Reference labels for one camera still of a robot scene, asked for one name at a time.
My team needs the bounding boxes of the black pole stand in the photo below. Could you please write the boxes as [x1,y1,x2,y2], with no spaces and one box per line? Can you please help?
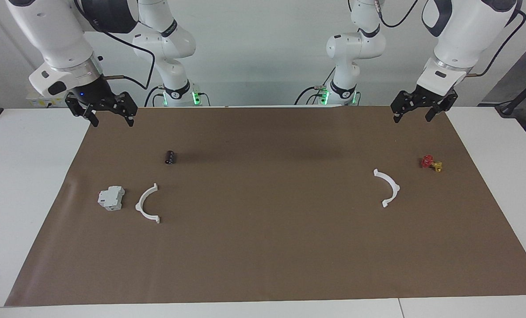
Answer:
[495,71,526,117]

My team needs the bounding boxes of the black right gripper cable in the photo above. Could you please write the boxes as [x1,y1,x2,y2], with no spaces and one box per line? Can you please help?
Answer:
[73,0,156,89]

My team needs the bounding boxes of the red yellow valve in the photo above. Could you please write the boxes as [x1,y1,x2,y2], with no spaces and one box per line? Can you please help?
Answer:
[420,155,443,172]

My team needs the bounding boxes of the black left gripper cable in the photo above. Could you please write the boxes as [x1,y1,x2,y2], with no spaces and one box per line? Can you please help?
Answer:
[375,0,526,79]

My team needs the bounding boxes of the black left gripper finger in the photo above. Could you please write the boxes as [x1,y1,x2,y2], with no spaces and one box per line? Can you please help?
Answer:
[426,91,458,123]
[390,91,416,124]

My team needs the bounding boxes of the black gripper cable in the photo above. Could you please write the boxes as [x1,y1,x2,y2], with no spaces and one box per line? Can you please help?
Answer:
[73,0,156,89]
[375,0,526,79]

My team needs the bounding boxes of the dark grey partition panel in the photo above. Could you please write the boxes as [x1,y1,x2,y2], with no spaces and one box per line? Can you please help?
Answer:
[480,31,526,106]

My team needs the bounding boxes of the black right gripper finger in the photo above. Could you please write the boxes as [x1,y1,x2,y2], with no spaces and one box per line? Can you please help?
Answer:
[113,92,138,128]
[65,94,99,128]

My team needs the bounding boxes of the white yellow labelled box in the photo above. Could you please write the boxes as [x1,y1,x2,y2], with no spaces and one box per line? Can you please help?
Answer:
[27,94,65,109]

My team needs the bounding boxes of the white half-ring pipe clamp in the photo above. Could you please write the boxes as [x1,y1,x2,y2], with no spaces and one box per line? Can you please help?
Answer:
[135,183,161,224]
[373,168,401,208]

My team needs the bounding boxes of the brown table mat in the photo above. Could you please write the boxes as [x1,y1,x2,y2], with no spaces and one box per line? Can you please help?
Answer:
[4,105,526,307]

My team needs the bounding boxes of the black base power cable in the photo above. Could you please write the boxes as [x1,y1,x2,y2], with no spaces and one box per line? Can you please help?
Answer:
[145,86,164,107]
[294,66,336,106]

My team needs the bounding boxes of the white circuit breaker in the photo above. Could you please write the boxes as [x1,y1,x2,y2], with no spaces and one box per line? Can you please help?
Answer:
[97,185,126,212]

